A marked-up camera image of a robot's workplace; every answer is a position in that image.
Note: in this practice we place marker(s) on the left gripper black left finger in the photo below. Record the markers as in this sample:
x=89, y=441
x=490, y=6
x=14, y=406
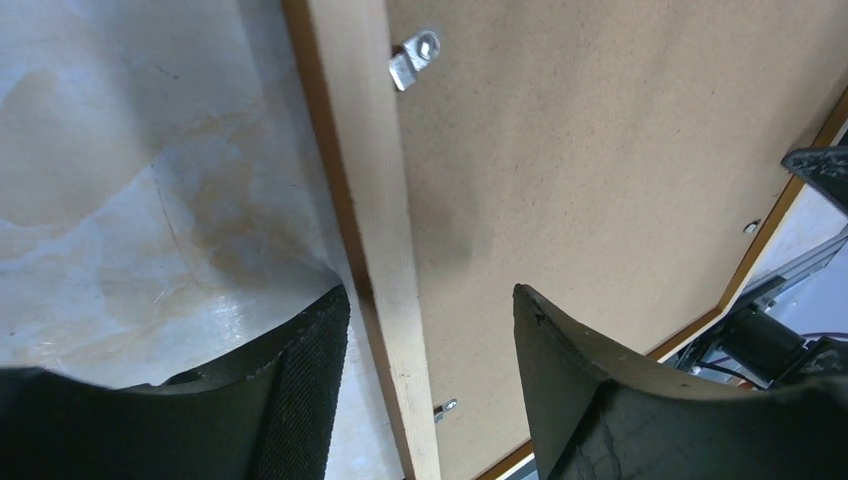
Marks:
x=264, y=410

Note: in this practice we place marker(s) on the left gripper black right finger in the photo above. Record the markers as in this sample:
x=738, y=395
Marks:
x=599, y=410

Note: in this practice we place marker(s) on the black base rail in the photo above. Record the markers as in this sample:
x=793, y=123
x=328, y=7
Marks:
x=749, y=344

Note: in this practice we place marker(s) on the metal retaining clip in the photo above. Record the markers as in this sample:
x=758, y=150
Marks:
x=752, y=226
x=441, y=410
x=415, y=55

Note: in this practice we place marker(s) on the brown cardboard backing board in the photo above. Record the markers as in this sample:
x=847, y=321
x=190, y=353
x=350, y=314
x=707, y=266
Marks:
x=611, y=154

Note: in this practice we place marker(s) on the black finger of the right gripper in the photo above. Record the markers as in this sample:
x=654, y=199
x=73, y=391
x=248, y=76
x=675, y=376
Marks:
x=824, y=169

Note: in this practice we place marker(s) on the wooden picture frame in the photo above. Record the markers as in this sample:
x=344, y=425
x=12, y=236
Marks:
x=343, y=49

